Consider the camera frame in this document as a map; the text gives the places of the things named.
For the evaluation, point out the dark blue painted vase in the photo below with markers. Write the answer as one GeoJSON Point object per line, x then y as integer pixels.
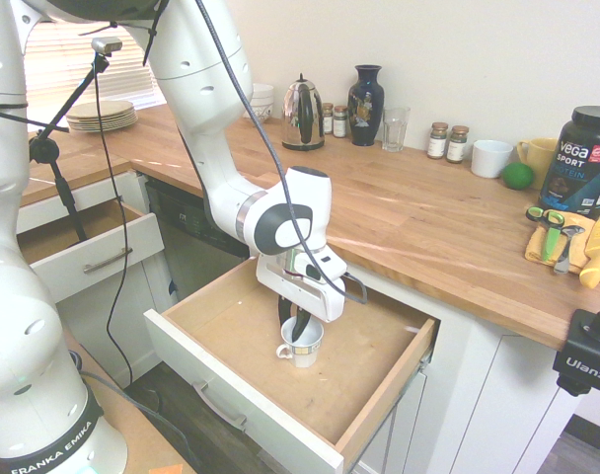
{"type": "Point", "coordinates": [365, 108]}

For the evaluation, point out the white window blinds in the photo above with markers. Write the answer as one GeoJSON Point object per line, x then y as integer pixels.
{"type": "Point", "coordinates": [58, 74]}

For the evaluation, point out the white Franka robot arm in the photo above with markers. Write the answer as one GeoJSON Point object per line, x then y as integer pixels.
{"type": "Point", "coordinates": [206, 99]}

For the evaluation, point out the clear drinking glass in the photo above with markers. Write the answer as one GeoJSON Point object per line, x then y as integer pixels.
{"type": "Point", "coordinates": [396, 131]}

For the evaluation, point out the black camera stand with clamp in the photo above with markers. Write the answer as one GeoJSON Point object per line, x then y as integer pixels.
{"type": "Point", "coordinates": [583, 365]}

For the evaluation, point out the white mug with patterned band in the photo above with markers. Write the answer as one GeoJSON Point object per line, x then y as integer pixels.
{"type": "Point", "coordinates": [305, 353]}

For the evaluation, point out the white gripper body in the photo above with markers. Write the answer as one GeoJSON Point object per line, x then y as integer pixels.
{"type": "Point", "coordinates": [310, 296]}

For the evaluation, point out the black zip tie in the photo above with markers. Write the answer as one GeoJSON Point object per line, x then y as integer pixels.
{"type": "Point", "coordinates": [153, 29]}

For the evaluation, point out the stainless steel electric kettle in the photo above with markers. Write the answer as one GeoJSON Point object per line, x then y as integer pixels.
{"type": "Point", "coordinates": [300, 123]}

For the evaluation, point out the black protein powder tub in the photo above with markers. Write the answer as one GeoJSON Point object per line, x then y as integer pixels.
{"type": "Point", "coordinates": [576, 163]}

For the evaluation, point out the white lower cabinet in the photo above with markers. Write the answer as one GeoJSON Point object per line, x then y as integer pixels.
{"type": "Point", "coordinates": [477, 385]}

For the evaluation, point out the black tripod stand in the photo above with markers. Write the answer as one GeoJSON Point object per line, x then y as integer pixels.
{"type": "Point", "coordinates": [63, 185]}

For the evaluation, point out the stack of cream plates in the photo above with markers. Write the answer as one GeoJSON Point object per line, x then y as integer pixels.
{"type": "Point", "coordinates": [102, 118]}

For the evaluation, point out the white drawer with wooden inside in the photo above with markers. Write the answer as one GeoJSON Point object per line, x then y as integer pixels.
{"type": "Point", "coordinates": [260, 390]}

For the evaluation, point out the yellow folded cloth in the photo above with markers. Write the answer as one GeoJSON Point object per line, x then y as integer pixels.
{"type": "Point", "coordinates": [534, 247]}

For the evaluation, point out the white drawer with tripod inside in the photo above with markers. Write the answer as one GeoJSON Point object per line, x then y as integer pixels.
{"type": "Point", "coordinates": [107, 242]}

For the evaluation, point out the small spice jar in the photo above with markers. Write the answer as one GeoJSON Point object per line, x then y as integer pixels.
{"type": "Point", "coordinates": [327, 119]}
{"type": "Point", "coordinates": [340, 122]}

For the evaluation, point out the spice jar with copper lid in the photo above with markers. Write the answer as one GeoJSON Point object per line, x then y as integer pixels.
{"type": "Point", "coordinates": [437, 143]}
{"type": "Point", "coordinates": [458, 147]}

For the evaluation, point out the yellow mug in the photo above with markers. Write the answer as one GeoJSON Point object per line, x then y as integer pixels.
{"type": "Point", "coordinates": [539, 158]}

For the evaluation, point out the black dishwasher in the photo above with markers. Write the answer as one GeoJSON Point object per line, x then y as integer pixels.
{"type": "Point", "coordinates": [191, 247]}

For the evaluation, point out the silver webcam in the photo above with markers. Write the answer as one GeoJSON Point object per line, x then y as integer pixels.
{"type": "Point", "coordinates": [106, 44]}

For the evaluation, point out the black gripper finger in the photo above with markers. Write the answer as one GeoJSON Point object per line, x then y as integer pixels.
{"type": "Point", "coordinates": [283, 311]}
{"type": "Point", "coordinates": [300, 326]}

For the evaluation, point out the plain white mug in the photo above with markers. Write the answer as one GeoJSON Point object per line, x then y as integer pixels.
{"type": "Point", "coordinates": [491, 160]}

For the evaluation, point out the grey black can opener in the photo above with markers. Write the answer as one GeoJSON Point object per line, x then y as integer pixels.
{"type": "Point", "coordinates": [562, 259]}

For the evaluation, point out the stack of white bowls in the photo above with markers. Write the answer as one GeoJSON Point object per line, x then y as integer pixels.
{"type": "Point", "coordinates": [263, 99]}

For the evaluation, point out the green lime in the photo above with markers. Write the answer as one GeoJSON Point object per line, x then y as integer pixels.
{"type": "Point", "coordinates": [517, 176]}

